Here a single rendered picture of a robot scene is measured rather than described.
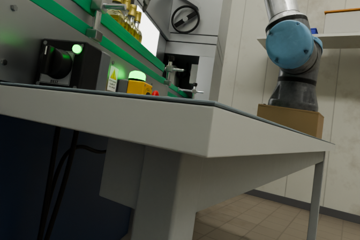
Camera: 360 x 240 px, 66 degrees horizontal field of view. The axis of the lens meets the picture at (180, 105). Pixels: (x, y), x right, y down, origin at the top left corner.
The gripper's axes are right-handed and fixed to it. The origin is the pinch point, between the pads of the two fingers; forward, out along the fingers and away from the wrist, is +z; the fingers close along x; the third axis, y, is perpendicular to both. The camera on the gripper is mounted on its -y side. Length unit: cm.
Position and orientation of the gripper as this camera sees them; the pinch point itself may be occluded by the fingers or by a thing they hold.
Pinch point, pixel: (137, 9)
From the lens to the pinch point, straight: 122.7
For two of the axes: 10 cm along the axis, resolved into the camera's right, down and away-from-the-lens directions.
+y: -1.9, -1.0, -9.8
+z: -1.5, 9.9, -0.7
